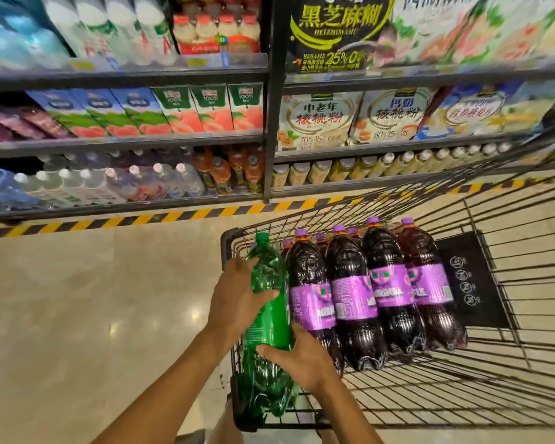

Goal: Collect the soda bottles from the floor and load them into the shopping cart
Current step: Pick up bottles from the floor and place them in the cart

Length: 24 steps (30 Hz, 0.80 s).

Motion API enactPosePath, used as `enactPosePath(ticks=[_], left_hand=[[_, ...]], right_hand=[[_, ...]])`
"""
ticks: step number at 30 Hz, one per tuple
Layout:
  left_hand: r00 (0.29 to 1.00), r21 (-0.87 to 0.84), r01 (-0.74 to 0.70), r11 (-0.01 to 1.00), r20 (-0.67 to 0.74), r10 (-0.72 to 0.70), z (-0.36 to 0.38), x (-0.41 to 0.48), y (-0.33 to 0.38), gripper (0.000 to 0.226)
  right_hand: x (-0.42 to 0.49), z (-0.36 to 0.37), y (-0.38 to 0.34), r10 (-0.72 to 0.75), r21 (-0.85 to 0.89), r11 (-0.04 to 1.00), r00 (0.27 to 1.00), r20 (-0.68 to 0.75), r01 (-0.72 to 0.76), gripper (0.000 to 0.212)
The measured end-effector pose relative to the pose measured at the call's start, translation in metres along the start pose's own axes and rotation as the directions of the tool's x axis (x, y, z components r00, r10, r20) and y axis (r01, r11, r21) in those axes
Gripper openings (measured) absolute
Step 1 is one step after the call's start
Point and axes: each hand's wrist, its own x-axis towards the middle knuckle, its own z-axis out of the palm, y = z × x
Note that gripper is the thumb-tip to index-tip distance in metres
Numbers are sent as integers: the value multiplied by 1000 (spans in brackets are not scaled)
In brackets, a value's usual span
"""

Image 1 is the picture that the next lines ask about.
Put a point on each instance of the person's left hand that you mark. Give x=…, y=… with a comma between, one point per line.
x=231, y=305

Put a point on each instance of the black metal store shelf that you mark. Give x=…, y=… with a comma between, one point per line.
x=275, y=110

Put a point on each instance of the blue white food bag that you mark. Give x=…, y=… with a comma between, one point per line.
x=481, y=108

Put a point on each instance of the person's left forearm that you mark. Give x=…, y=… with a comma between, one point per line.
x=166, y=397

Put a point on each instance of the row of red juice cartons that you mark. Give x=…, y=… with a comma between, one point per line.
x=166, y=110

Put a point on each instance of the person's right forearm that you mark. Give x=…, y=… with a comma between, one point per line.
x=351, y=420

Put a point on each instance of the person's right hand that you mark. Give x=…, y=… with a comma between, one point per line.
x=305, y=360

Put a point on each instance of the row of blue water jugs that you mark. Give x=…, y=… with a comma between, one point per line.
x=0, y=189

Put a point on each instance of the row of orange tea bottles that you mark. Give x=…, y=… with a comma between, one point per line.
x=222, y=173

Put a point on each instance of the pack of clear water bottles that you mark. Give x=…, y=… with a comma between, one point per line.
x=120, y=182

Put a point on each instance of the green soda bottle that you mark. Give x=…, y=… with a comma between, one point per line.
x=270, y=282

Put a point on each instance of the row of light blue bottles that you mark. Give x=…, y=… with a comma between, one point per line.
x=18, y=41

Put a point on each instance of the row of pale capped jars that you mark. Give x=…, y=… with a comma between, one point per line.
x=319, y=171

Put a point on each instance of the white printed food bag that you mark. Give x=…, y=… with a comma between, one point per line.
x=393, y=115
x=319, y=120

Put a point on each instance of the row of dark purple pouches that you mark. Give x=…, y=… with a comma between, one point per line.
x=18, y=122

